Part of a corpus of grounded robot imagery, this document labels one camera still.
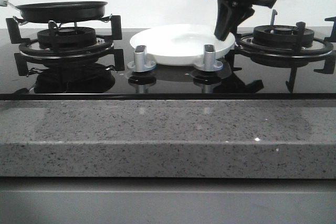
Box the white round plate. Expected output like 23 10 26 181
130 24 235 66

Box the silver stove knob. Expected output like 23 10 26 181
193 45 224 72
127 45 156 72

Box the left black gas burner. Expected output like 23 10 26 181
37 27 97 49

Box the grey cabinet front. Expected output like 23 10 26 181
1 178 335 223

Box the left black pan support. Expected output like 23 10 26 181
6 15 124 76

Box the right silver stove knob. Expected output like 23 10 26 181
193 45 224 72

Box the left silver stove knob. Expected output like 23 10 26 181
127 45 156 72

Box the black glass cooktop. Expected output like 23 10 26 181
1 29 335 100

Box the black frying pan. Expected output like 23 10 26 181
13 1 108 23

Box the black gas burner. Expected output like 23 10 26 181
37 27 97 49
252 25 299 49

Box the right black gas burner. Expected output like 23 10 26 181
252 25 299 49

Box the right black pan support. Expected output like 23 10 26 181
225 9 335 93

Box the black pan support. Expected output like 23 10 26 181
6 15 124 76
225 9 335 93

